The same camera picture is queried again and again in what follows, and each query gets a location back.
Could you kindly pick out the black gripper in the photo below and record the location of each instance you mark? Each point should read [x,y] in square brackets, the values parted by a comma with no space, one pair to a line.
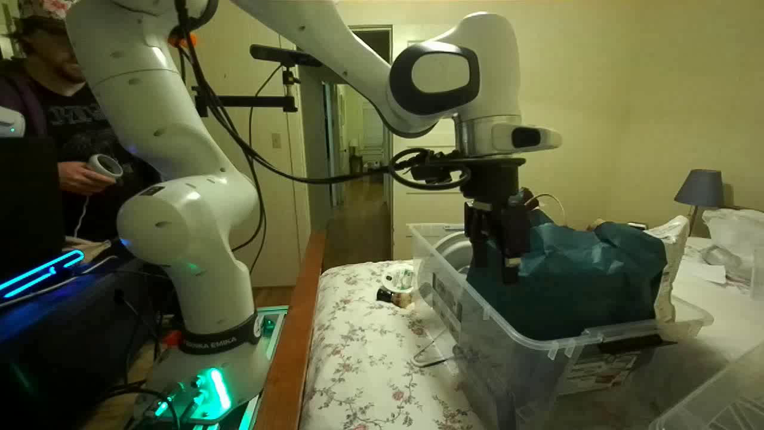
[497,218]

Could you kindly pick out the clear plastic storage box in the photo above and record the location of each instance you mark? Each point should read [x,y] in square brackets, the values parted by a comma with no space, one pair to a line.
[514,380]

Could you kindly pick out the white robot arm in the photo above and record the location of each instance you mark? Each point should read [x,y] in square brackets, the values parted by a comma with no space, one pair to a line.
[186,219]

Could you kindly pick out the teal cloth bag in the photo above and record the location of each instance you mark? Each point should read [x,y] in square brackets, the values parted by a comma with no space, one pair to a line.
[571,279]

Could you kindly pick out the small round white container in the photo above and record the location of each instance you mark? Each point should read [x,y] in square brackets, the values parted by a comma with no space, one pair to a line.
[397,286]

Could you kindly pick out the floral bed sheet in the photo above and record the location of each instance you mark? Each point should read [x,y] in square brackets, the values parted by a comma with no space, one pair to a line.
[361,368]

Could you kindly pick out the grey table lamp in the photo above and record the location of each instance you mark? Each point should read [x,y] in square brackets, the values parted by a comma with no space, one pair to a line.
[701,188]

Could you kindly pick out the white pillow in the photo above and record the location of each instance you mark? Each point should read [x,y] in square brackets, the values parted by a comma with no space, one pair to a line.
[736,229]

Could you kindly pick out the person in dark shirt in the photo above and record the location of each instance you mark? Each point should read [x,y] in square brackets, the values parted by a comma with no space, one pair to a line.
[67,172]

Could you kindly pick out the blue lit desk device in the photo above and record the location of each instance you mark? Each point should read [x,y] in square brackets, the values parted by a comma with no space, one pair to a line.
[42,276]

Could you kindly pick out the wire clothes hanger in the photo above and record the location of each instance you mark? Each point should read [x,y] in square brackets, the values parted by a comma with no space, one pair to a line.
[436,352]

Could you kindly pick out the black camera on stand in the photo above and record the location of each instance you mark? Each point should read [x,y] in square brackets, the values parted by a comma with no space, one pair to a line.
[285,59]

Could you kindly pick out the wooden bed frame rail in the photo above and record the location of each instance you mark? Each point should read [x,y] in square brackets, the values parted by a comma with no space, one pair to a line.
[282,395]

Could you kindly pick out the robot base plate green light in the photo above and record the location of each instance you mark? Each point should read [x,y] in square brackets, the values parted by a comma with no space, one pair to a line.
[211,391]

